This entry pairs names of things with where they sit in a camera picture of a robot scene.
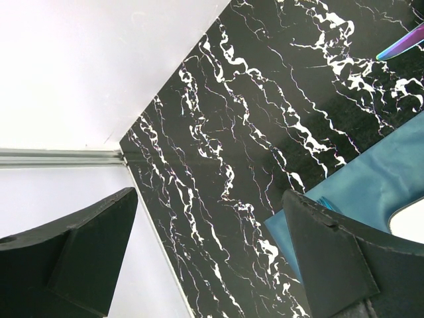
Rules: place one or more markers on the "white rectangular plate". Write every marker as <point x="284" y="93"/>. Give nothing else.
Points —
<point x="408" y="222"/>

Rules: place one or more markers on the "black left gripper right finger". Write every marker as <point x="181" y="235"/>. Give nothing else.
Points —
<point x="350" y="269"/>

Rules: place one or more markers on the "pink orange knife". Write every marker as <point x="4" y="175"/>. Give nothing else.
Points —
<point x="405" y="43"/>

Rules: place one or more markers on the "left aluminium frame post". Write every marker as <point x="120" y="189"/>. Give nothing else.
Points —
<point x="30" y="158"/>

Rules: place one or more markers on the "blue patterned cloth placemat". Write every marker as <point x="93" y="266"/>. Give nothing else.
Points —
<point x="383" y="179"/>

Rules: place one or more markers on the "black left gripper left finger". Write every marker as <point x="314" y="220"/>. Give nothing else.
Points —
<point x="68" y="267"/>

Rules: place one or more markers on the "blue small fork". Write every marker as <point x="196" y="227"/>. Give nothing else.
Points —
<point x="329" y="205"/>

